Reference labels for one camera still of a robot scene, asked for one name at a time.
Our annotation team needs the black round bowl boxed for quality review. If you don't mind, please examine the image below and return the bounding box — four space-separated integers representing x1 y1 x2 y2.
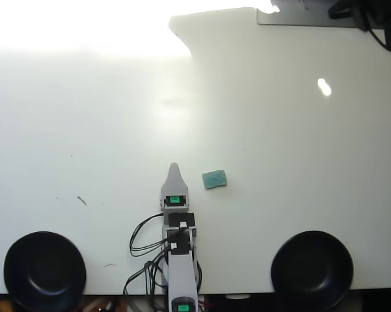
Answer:
270 230 355 311
3 231 87 312

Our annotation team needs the black power cable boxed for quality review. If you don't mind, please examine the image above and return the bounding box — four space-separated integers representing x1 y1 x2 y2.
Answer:
366 27 388 49

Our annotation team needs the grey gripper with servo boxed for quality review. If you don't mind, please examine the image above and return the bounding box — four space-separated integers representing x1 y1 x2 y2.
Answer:
160 162 190 213

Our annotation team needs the blue foam cube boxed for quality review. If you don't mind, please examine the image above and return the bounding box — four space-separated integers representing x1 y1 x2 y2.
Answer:
202 168 230 190

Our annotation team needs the black servo cable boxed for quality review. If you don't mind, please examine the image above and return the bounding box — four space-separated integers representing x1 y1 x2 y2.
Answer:
122 252 170 305
128 213 183 258

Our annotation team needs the grey flat metal plate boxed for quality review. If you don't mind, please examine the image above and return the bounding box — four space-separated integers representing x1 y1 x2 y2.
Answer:
256 6 370 29

